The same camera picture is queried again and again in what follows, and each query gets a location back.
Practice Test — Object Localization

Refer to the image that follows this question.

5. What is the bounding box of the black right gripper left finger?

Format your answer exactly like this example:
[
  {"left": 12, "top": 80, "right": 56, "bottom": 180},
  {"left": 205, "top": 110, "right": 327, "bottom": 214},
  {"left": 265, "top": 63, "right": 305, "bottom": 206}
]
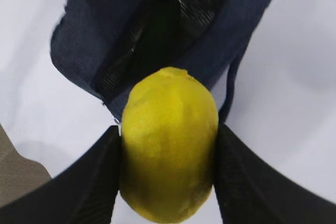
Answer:
[{"left": 1, "top": 126, "right": 121, "bottom": 224}]

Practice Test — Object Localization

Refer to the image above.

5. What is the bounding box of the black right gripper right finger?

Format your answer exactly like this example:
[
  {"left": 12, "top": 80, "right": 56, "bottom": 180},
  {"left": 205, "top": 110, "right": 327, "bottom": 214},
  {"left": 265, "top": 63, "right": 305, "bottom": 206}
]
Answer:
[{"left": 214, "top": 124, "right": 335, "bottom": 223}]

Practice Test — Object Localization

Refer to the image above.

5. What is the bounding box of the yellow lemon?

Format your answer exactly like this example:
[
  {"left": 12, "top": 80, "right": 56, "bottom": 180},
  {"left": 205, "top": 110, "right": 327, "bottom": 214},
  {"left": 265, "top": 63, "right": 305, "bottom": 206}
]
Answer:
[{"left": 120, "top": 67, "right": 219, "bottom": 223}]

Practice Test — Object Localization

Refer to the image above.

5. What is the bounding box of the navy blue lunch bag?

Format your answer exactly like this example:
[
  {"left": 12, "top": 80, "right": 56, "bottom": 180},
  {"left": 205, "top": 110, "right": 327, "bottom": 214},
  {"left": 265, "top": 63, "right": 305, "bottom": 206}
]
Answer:
[{"left": 50, "top": 0, "right": 272, "bottom": 122}]

